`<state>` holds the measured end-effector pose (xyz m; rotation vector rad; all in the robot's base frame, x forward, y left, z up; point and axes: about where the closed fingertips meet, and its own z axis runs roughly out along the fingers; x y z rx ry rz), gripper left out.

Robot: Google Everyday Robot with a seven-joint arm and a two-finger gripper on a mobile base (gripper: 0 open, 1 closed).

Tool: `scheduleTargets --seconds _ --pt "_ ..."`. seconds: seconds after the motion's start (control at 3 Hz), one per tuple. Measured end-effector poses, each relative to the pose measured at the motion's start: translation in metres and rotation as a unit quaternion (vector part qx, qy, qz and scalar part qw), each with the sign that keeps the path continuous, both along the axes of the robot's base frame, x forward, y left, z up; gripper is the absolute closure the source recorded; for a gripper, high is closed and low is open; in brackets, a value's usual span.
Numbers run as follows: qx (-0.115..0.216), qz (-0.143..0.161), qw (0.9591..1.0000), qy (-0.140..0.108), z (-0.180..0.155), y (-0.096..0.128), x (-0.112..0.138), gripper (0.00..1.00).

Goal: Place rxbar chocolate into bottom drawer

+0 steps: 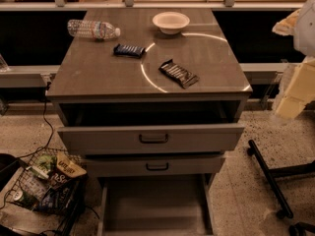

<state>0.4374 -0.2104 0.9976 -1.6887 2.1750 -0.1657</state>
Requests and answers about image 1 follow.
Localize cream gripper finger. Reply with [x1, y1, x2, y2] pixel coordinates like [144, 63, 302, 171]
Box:
[274, 61, 315, 120]

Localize chocolate rxbar wrapper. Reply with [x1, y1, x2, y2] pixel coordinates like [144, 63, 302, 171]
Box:
[158, 59, 200, 89]

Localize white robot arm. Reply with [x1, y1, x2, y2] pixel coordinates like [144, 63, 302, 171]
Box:
[273, 0, 315, 120]

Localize grey drawer cabinet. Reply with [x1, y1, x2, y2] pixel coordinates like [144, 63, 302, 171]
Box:
[45, 7, 254, 236]

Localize open bottom drawer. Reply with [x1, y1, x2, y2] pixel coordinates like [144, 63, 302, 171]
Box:
[96, 174, 215, 236]

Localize black chair base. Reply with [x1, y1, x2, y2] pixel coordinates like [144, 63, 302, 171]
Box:
[246, 139, 315, 236]

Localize white paper bowl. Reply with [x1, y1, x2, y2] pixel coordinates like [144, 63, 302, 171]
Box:
[153, 12, 190, 34]

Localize blue snack bar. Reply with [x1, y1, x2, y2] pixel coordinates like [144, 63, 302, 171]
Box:
[113, 44, 146, 58]

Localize clear plastic water bottle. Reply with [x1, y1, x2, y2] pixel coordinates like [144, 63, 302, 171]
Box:
[67, 20, 120, 40]

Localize tan chip bag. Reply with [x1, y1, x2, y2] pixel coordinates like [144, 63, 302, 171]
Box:
[57, 152, 87, 178]

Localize green snack bag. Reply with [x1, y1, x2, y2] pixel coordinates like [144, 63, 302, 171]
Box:
[31, 154, 56, 180]

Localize middle drawer with handle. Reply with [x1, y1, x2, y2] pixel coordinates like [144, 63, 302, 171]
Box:
[84, 154, 225, 177]

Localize drawer with handle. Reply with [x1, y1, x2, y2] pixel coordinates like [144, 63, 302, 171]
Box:
[84, 154, 225, 177]
[58, 123, 244, 155]

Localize top drawer with handle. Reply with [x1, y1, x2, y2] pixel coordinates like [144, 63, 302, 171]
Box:
[58, 123, 244, 155]

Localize black power cable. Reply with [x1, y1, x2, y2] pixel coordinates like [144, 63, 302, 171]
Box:
[0, 82, 55, 211]

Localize wire basket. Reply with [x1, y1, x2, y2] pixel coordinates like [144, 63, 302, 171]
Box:
[5, 147, 87, 236]

